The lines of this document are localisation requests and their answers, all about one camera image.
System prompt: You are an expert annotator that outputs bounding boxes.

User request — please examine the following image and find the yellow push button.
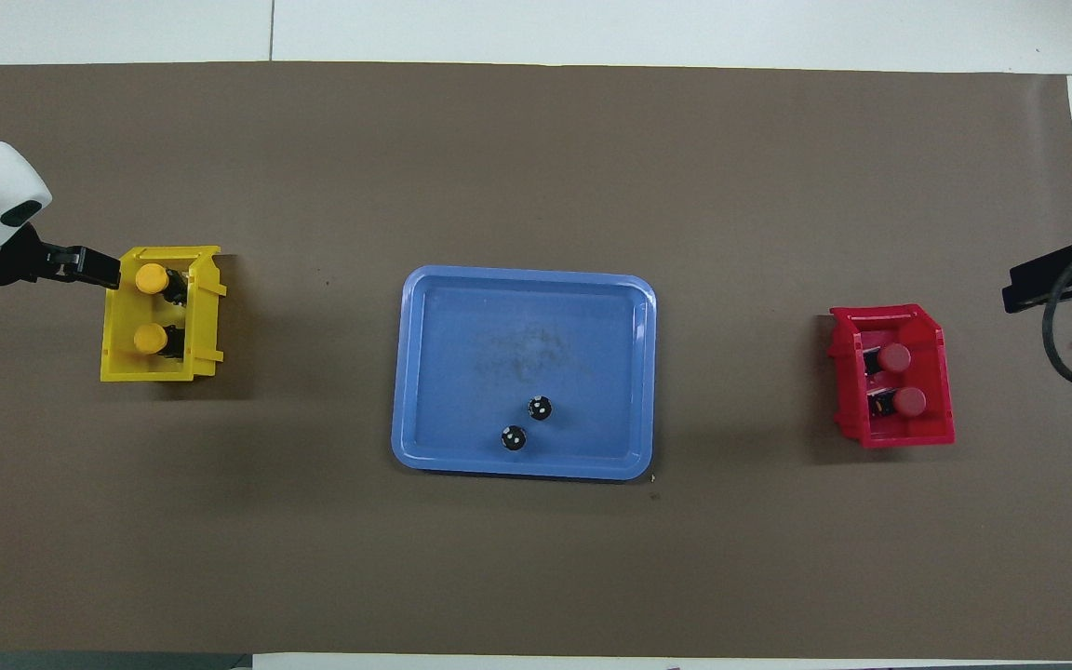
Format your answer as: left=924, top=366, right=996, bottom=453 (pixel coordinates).
left=133, top=323, right=189, bottom=360
left=134, top=263, right=189, bottom=306

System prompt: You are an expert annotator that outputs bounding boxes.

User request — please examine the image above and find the brown table mat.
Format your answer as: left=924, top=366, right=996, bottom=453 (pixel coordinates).
left=0, top=61, right=1072, bottom=662

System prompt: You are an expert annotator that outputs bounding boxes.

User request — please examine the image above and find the yellow plastic bin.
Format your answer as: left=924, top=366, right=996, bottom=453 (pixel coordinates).
left=100, top=245, right=228, bottom=383

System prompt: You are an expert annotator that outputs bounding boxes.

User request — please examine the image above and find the blue plastic tray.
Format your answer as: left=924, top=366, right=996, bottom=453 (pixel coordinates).
left=391, top=265, right=658, bottom=482

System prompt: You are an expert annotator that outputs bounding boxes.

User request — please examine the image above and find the red push button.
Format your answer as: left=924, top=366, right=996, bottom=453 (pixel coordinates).
left=869, top=387, right=928, bottom=420
left=862, top=343, right=913, bottom=378

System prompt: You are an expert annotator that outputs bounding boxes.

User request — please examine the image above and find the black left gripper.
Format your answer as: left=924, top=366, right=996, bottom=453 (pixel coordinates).
left=0, top=226, right=121, bottom=288

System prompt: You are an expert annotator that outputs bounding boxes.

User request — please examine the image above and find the red plastic bin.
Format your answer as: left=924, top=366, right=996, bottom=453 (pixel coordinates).
left=825, top=303, right=956, bottom=449

